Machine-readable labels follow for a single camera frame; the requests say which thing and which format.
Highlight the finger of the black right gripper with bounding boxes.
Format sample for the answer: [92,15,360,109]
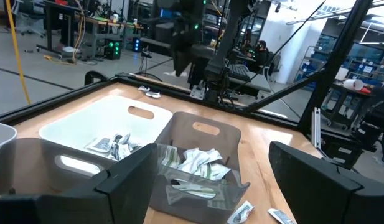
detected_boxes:
[173,51,185,77]
[179,51,197,77]

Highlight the person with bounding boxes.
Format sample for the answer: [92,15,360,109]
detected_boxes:
[246,39,275,74]

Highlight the black computer green lights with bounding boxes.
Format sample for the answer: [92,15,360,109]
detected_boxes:
[103,38,123,60]

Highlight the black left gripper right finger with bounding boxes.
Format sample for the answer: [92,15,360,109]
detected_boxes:
[268,141,384,224]

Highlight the white paper roll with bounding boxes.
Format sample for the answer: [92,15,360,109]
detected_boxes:
[342,78,365,91]

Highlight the white packet green stripes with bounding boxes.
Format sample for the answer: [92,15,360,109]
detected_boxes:
[182,147,223,170]
[170,179,218,200]
[160,144,182,169]

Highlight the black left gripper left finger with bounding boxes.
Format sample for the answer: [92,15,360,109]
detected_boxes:
[0,142,159,224]

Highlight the black workbench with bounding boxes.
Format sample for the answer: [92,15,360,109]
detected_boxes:
[42,0,143,62]

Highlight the grey desk with keyboard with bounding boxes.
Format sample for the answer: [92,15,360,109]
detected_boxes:
[228,73,273,94]

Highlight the yellow hanging cable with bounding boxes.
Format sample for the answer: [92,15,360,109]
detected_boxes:
[5,0,33,106]

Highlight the light grey plastic bin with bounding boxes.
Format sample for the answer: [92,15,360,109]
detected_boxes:
[0,120,18,164]

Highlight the black keyboard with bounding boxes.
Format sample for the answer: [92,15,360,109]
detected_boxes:
[227,63,253,82]

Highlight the white plastic bin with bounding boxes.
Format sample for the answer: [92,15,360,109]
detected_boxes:
[38,94,174,162]

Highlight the dark translucent plastic bin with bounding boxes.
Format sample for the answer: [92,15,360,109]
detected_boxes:
[0,136,167,203]
[148,111,251,224]

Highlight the shelf with blue bins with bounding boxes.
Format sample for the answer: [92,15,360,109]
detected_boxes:
[297,42,384,88]

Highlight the black equipment cart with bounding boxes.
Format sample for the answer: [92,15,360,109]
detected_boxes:
[321,86,384,170]

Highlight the black aluminium table frame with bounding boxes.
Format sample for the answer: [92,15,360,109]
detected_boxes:
[0,0,384,150]

